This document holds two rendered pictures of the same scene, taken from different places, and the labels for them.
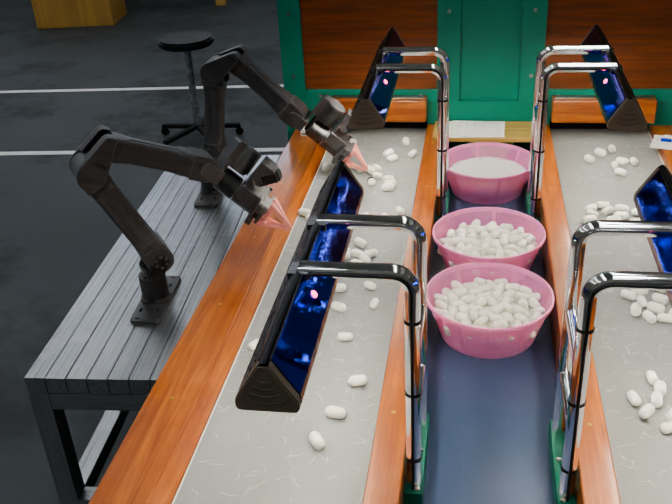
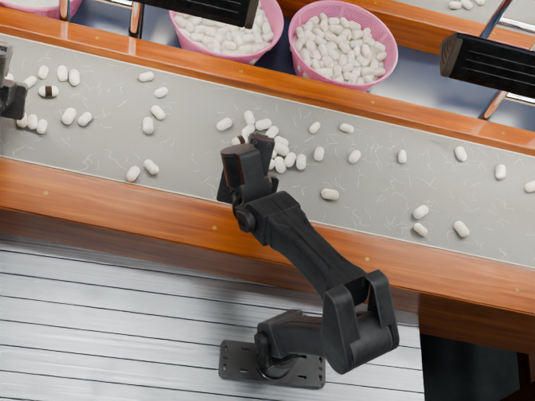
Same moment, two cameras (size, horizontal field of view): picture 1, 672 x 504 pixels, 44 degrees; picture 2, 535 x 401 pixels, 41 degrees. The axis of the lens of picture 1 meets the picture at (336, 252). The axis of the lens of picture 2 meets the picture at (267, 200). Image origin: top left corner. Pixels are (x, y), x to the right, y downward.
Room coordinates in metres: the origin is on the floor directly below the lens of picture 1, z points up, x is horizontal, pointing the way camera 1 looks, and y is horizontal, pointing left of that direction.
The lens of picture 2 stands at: (1.99, 0.85, 1.93)
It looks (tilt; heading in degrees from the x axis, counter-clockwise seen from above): 56 degrees down; 246
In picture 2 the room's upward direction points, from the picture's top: 23 degrees clockwise
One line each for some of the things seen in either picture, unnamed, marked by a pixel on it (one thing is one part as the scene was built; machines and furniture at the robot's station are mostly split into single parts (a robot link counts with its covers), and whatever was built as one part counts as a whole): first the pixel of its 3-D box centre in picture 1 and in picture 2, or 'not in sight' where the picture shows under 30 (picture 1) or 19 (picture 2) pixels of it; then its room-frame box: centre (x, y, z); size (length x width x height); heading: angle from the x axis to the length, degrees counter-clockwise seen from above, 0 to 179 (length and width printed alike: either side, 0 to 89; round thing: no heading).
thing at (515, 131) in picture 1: (487, 131); not in sight; (2.38, -0.49, 0.77); 0.33 x 0.15 x 0.01; 79
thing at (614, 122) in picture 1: (609, 71); not in sight; (1.94, -0.69, 1.08); 0.62 x 0.08 x 0.07; 169
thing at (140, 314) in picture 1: (154, 286); (277, 358); (1.67, 0.43, 0.71); 0.20 x 0.07 x 0.08; 173
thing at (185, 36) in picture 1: (193, 88); not in sight; (4.53, 0.75, 0.30); 0.49 x 0.47 x 0.59; 82
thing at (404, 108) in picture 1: (378, 108); not in sight; (2.49, -0.16, 0.83); 0.30 x 0.06 x 0.07; 79
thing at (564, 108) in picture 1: (602, 108); not in sight; (2.37, -0.83, 0.83); 0.30 x 0.06 x 0.07; 79
